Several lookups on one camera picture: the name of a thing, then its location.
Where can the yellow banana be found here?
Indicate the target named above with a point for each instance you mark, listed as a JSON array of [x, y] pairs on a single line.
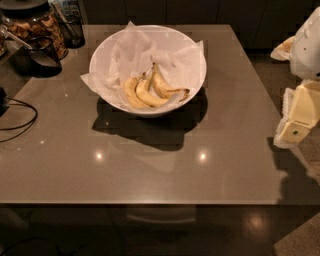
[[146, 93], [163, 89], [129, 88]]

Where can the black mesh pen holder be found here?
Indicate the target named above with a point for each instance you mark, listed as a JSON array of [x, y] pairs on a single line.
[[71, 27]]

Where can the silver spoon handle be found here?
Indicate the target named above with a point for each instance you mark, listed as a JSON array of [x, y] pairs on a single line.
[[6, 33]]

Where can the white paper liner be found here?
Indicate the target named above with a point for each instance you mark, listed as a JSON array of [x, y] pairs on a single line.
[[130, 53]]

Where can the white ceramic bowl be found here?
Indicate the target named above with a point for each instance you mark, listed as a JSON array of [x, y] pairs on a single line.
[[146, 110]]

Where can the glass jar with snacks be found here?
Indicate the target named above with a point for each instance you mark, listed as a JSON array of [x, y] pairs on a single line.
[[28, 19]]

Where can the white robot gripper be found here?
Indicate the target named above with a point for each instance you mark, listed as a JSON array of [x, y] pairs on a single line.
[[306, 50]]

